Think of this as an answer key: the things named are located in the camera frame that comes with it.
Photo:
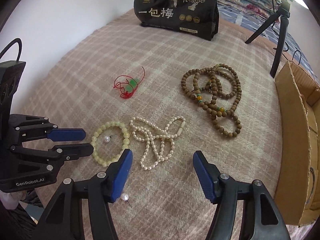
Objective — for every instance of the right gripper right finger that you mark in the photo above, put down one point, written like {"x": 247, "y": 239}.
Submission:
{"x": 261, "y": 218}

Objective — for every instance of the pink plaid blanket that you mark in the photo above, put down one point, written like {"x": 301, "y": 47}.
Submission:
{"x": 168, "y": 202}

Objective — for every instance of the cardboard box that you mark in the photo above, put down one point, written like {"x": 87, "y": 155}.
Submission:
{"x": 297, "y": 193}

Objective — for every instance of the red string jade charm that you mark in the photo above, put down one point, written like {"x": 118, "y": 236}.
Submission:
{"x": 128, "y": 85}

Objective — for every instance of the pearl earring near gripper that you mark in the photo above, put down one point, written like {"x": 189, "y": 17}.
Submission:
{"x": 125, "y": 198}

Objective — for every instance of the black snack bag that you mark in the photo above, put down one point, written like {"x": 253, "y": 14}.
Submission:
{"x": 195, "y": 17}

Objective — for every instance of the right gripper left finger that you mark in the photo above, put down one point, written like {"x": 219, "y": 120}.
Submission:
{"x": 62, "y": 217}

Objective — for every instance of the black tripod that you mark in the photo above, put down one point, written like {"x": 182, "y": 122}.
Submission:
{"x": 283, "y": 13}

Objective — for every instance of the pearl earring inside bracelet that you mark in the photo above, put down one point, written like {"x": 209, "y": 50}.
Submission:
{"x": 108, "y": 138}

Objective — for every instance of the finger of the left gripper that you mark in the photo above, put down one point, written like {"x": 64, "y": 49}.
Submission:
{"x": 62, "y": 152}
{"x": 65, "y": 134}

